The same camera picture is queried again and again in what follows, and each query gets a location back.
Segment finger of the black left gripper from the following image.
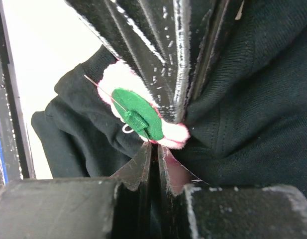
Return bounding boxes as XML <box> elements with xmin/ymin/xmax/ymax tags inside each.
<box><xmin>185</xmin><ymin>0</ymin><xmax>244</xmax><ymax>106</ymax></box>
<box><xmin>66</xmin><ymin>0</ymin><xmax>186</xmax><ymax>123</ymax></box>

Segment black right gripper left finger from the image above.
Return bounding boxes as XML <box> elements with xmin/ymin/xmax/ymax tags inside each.
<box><xmin>0</xmin><ymin>142</ymin><xmax>151</xmax><ymax>239</ymax></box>

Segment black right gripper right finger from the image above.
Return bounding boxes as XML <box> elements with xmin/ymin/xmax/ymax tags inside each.
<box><xmin>157</xmin><ymin>146</ymin><xmax>307</xmax><ymax>239</ymax></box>

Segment pink flower brooch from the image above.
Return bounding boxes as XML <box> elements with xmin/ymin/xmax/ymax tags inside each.
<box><xmin>85</xmin><ymin>61</ymin><xmax>190</xmax><ymax>149</ymax></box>

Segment black garment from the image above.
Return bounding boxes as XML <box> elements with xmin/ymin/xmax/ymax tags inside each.
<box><xmin>31</xmin><ymin>0</ymin><xmax>307</xmax><ymax>195</ymax></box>

